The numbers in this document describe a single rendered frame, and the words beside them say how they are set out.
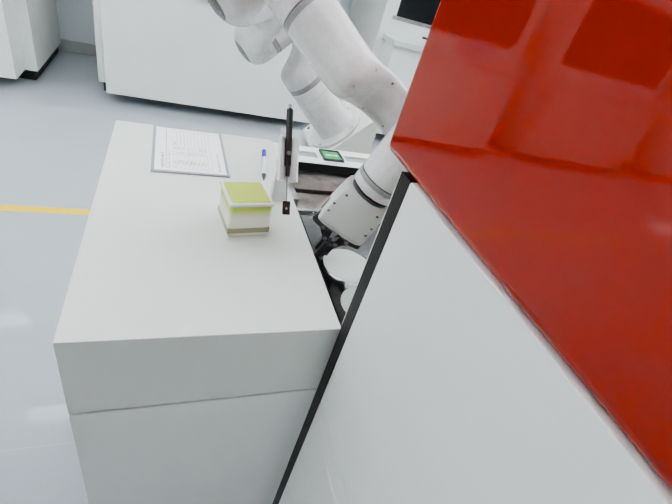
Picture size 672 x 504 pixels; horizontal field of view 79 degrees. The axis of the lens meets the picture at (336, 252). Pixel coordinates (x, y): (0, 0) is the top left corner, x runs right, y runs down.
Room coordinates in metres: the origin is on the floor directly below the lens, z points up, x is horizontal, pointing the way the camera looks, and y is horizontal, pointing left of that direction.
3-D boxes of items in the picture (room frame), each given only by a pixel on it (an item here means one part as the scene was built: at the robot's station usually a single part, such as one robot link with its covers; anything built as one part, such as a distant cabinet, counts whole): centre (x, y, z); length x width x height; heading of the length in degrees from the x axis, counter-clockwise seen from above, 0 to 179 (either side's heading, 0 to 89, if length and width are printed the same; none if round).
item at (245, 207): (0.59, 0.17, 1.00); 0.07 x 0.07 x 0.07; 36
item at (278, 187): (0.69, 0.14, 1.03); 0.06 x 0.04 x 0.13; 27
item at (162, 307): (0.62, 0.26, 0.89); 0.62 x 0.35 x 0.14; 27
